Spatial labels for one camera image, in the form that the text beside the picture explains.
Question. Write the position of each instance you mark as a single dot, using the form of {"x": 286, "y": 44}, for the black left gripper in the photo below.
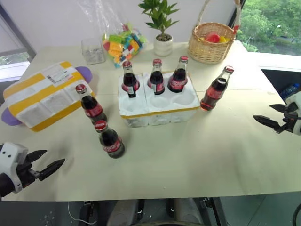
{"x": 24, "y": 174}

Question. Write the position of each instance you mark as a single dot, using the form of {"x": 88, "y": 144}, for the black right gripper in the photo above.
{"x": 288, "y": 122}

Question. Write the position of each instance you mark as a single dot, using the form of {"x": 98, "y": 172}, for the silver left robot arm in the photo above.
{"x": 5, "y": 184}

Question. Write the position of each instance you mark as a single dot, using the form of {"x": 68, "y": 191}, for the white package with yellow tape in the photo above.
{"x": 47, "y": 101}

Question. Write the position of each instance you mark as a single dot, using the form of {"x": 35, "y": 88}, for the glass cola bottle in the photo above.
{"x": 156, "y": 80}
{"x": 111, "y": 143}
{"x": 177, "y": 81}
{"x": 212, "y": 94}
{"x": 129, "y": 82}
{"x": 91, "y": 107}

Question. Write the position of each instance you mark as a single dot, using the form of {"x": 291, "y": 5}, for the white foam bottle tray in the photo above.
{"x": 160, "y": 113}

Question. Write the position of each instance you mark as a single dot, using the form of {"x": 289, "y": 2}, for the blue labelled plastic bottle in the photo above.
{"x": 289, "y": 90}

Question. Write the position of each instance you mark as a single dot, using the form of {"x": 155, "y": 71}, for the dark open bin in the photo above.
{"x": 275, "y": 78}

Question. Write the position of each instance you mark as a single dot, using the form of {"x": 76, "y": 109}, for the yellow toy fruit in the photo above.
{"x": 224, "y": 39}

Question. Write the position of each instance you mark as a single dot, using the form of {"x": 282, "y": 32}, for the purple flat tray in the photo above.
{"x": 85, "y": 73}

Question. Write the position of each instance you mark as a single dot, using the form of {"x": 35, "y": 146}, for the red toy fruit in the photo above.
{"x": 212, "y": 37}

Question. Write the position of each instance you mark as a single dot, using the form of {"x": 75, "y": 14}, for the clear glass container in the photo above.
{"x": 92, "y": 53}

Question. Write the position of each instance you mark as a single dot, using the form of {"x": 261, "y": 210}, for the green plant in white pot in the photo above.
{"x": 163, "y": 44}

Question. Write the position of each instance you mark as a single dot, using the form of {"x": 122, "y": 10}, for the bag of colourful building blocks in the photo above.
{"x": 124, "y": 46}

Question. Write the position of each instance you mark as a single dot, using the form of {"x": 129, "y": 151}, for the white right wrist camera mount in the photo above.
{"x": 296, "y": 99}

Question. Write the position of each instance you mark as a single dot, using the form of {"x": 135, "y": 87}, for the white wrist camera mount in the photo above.
{"x": 296, "y": 99}
{"x": 9, "y": 155}

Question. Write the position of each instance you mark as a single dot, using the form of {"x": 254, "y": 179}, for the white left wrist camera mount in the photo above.
{"x": 9, "y": 155}

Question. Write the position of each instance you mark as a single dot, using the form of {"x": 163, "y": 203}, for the black table leg bracket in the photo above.
{"x": 211, "y": 210}
{"x": 88, "y": 212}

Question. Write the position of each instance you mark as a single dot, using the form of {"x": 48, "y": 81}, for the dark window frame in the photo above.
{"x": 18, "y": 30}

